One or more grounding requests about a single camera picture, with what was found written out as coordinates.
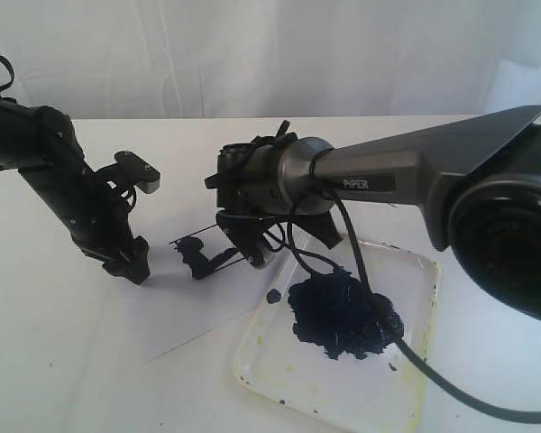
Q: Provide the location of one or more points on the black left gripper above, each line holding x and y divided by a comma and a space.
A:
94, 205

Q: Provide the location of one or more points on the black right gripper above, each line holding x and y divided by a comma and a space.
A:
246, 183

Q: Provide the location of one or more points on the white paper with drawn square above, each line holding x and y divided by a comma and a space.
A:
170, 307

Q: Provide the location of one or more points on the black paintbrush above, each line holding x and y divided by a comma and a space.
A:
201, 266

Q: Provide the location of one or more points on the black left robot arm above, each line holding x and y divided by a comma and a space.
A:
29, 134

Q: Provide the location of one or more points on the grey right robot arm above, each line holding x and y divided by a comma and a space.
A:
476, 182

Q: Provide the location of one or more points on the clear plastic paint tray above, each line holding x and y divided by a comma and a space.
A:
380, 393

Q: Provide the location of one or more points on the white curtain backdrop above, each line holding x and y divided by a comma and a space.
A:
204, 59

